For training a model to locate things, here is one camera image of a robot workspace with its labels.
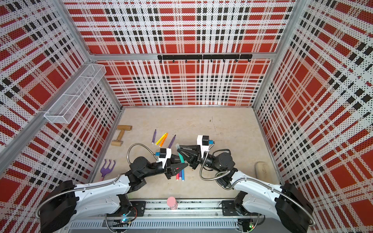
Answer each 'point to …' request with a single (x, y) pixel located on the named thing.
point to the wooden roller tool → (119, 142)
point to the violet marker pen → (172, 141)
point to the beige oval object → (262, 171)
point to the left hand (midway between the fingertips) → (189, 161)
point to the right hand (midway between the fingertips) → (180, 148)
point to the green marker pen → (181, 157)
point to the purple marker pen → (152, 142)
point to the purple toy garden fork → (104, 171)
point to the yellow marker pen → (161, 139)
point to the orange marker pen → (161, 141)
